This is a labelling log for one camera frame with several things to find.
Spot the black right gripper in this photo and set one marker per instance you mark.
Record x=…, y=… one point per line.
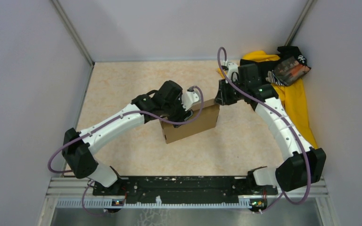
x=221, y=97

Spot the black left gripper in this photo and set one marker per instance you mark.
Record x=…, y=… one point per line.
x=179, y=118

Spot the brown cardboard box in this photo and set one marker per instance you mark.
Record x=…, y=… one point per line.
x=207, y=120

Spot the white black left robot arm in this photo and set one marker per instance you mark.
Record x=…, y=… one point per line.
x=80, y=147

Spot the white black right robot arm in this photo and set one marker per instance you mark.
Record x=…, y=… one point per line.
x=302, y=162

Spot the patterned grey pouch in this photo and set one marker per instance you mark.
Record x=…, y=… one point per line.
x=288, y=71

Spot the black cloth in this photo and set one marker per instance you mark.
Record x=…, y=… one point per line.
x=287, y=51

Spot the yellow cloth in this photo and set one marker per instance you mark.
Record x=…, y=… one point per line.
x=293, y=97

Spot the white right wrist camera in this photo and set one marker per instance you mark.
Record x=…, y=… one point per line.
x=232, y=72

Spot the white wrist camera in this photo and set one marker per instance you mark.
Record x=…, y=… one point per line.
x=232, y=72
x=189, y=98

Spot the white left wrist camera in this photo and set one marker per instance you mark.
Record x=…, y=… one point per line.
x=189, y=98

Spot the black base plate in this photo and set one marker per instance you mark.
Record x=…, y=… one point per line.
x=183, y=189

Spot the aluminium frame rail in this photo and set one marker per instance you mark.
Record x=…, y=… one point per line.
x=70, y=192

